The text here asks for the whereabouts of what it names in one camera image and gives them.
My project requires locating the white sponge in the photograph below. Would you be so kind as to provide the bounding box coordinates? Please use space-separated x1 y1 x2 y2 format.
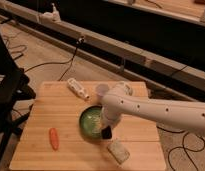
107 139 130 164

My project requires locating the white plastic bottle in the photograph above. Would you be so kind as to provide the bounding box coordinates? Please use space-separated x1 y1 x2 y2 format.
67 78 89 100

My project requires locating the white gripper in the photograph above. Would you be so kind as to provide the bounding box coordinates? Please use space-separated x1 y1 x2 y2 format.
101 114 121 129

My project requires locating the black floor cable right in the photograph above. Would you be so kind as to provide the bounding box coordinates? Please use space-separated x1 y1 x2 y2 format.
157 124 205 171

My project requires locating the black floor cable left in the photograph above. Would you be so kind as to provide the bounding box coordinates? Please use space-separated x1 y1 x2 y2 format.
2 34 86 82

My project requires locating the black eraser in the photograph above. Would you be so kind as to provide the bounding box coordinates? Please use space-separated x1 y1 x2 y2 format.
101 126 112 139

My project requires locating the white object on rail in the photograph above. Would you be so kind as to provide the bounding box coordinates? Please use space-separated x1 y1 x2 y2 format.
42 3 61 22

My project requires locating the black floor cable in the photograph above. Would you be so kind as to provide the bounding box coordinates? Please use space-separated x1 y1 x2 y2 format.
157 124 205 171
2 34 86 82

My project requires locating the orange carrot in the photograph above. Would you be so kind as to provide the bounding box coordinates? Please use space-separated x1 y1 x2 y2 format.
49 128 59 150

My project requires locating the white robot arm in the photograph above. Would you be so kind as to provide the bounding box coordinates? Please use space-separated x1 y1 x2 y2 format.
101 82 205 136

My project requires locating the green bowl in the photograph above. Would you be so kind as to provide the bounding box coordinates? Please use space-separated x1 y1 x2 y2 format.
79 106 103 139

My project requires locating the wooden table board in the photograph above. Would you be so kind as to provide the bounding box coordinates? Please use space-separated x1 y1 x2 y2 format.
10 81 166 171

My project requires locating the black chair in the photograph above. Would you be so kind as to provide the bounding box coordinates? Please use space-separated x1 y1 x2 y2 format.
0 34 36 162

